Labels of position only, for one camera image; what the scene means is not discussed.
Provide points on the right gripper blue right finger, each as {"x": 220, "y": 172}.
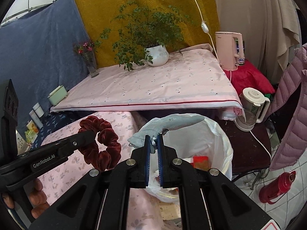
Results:
{"x": 160, "y": 158}

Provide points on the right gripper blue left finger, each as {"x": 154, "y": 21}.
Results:
{"x": 147, "y": 147}

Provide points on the grey drawstring pouch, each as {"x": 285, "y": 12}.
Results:
{"x": 160, "y": 126}

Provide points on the dark red velvet scrunchie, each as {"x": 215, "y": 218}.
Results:
{"x": 105, "y": 152}

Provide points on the red paper envelope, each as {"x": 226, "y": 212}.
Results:
{"x": 201, "y": 162}

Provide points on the white lined trash bin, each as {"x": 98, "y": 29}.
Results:
{"x": 203, "y": 139}

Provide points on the person's left hand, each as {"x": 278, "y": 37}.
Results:
{"x": 37, "y": 198}

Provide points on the green packet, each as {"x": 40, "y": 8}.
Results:
{"x": 30, "y": 136}

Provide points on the small yellow box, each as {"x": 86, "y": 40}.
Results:
{"x": 32, "y": 126}

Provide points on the pink bunny print tablecloth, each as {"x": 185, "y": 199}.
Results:
{"x": 144, "y": 209}

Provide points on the white cosmetic bottle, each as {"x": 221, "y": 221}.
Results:
{"x": 36, "y": 119}

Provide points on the navy floral cloth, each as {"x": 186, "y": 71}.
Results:
{"x": 53, "y": 122}

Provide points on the white cosmetic jar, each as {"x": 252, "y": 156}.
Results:
{"x": 38, "y": 110}

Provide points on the pale pink dotted cloth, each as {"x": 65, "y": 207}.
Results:
{"x": 191, "y": 79}

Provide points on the mint green tissue box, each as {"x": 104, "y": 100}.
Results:
{"x": 57, "y": 95}

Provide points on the green potted plant white pot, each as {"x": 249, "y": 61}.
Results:
{"x": 144, "y": 24}

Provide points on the glass vase red flowers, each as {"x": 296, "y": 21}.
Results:
{"x": 86, "y": 51}

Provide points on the pink water dispenser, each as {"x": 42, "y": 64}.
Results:
{"x": 229, "y": 48}

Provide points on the blue hanging cloth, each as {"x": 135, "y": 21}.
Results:
{"x": 37, "y": 55}

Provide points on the red thermos bottle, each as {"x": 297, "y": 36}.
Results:
{"x": 280, "y": 186}

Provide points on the pink puffer jacket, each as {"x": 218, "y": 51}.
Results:
{"x": 287, "y": 112}

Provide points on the mustard yellow hanging cloth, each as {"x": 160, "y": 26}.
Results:
{"x": 104, "y": 19}

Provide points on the beige hanging curtain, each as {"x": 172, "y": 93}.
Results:
{"x": 270, "y": 28}

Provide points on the white picture frame card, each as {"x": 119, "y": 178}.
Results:
{"x": 22, "y": 145}

